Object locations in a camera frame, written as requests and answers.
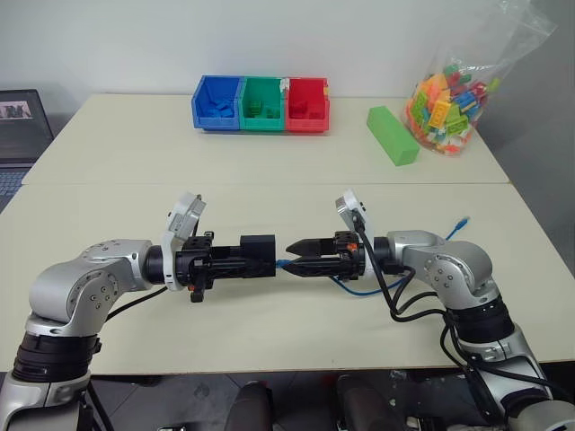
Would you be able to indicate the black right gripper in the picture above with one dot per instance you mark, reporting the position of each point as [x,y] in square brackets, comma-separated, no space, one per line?
[351,265]

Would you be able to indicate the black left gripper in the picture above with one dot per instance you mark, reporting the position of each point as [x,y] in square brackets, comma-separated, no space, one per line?
[193,265]

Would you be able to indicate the blue toy brick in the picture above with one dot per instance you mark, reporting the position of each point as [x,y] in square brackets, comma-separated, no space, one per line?
[223,110]

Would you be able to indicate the small black box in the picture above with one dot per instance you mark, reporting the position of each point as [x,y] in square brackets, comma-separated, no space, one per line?
[258,247]

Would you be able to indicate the red toy brick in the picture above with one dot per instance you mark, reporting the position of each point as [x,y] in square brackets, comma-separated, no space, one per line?
[298,109]

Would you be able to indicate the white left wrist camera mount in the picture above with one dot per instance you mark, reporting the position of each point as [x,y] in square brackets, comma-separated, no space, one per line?
[182,215]

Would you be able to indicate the red plastic bin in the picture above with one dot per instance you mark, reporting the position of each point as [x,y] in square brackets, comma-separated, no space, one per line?
[307,125]

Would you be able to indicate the dark laptop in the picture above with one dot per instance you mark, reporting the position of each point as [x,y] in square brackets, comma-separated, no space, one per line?
[18,134]

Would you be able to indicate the long green block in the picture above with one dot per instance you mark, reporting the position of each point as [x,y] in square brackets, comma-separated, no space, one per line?
[393,134]

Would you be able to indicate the green toy brick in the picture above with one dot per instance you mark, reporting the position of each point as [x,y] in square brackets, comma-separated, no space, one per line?
[257,108]
[273,113]

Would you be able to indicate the green plastic bin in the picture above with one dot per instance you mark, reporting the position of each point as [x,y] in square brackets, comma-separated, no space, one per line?
[262,124]

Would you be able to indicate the clear bag of toy bricks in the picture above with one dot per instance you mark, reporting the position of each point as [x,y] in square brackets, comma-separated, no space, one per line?
[444,116]

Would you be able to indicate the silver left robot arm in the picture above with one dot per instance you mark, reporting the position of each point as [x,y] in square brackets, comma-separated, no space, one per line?
[90,278]

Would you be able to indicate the dark rounded shape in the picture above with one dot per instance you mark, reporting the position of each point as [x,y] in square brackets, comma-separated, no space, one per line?
[368,404]
[251,404]

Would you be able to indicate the blue plastic bin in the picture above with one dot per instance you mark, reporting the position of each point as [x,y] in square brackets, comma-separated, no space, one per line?
[202,121]

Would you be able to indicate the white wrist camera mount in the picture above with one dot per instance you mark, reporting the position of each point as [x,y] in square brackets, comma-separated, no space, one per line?
[350,204]
[182,215]

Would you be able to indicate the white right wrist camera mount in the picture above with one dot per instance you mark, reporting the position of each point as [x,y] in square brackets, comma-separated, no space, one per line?
[350,204]

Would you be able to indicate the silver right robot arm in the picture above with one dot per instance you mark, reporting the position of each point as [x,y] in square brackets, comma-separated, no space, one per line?
[453,265]

